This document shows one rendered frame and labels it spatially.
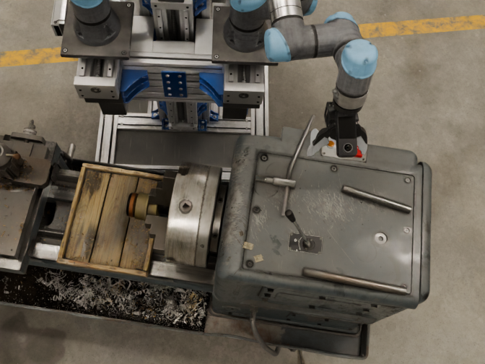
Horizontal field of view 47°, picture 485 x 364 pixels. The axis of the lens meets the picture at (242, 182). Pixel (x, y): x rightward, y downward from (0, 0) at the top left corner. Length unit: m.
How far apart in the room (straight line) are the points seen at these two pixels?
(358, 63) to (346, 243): 0.56
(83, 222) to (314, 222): 0.82
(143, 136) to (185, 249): 1.28
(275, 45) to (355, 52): 0.18
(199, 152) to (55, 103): 0.90
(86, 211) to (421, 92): 2.12
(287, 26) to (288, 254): 0.61
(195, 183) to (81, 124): 1.61
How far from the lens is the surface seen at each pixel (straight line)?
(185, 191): 1.58
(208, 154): 2.75
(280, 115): 3.11
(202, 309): 2.16
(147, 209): 1.71
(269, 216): 1.55
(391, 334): 2.88
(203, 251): 1.61
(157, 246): 1.67
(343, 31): 1.29
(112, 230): 1.94
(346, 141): 1.32
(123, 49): 1.91
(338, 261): 1.55
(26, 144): 2.03
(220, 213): 1.62
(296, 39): 1.26
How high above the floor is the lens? 2.72
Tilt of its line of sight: 69 degrees down
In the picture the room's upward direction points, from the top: 9 degrees clockwise
